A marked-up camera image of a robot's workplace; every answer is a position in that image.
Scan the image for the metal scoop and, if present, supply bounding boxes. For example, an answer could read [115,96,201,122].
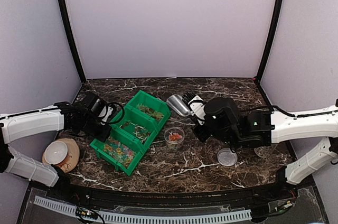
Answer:
[166,94,192,117]

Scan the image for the green yellow candies pile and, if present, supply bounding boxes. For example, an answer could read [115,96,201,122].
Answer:
[136,104,164,122]

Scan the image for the clear plastic container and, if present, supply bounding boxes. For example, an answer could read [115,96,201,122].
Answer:
[164,127,185,150]

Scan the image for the black frame post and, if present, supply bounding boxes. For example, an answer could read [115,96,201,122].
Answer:
[255,0,283,85]
[58,0,87,84]

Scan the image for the patterned mug yellow inside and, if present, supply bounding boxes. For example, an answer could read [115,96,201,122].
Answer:
[254,146,270,158]

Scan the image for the left black frame post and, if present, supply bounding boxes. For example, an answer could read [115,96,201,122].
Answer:
[58,0,87,84]

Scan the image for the black front rail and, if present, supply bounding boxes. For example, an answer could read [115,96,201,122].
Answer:
[29,173,312,210]

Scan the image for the white slotted cable duct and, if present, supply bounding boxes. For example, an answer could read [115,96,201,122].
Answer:
[33,196,252,224]

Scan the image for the wooden slice coaster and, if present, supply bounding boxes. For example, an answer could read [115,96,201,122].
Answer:
[42,138,80,173]

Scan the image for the green three-compartment bin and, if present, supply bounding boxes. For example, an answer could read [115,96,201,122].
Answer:
[90,90,171,176]

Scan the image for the blue mixed candies pile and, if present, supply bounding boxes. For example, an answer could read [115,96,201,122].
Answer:
[119,120,151,144]

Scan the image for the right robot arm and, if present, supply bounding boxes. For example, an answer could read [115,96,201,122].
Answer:
[188,97,337,200]

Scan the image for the white bowl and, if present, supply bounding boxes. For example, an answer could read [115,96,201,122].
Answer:
[44,141,68,164]

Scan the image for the right black frame post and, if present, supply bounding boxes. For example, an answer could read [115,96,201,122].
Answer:
[255,0,283,85]

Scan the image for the clear plastic lid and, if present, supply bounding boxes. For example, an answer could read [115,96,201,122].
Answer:
[217,148,238,167]

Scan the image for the candies in clear container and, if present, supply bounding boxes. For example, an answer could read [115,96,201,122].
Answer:
[168,132,183,144]

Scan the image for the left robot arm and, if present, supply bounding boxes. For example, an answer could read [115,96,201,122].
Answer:
[1,92,116,201]

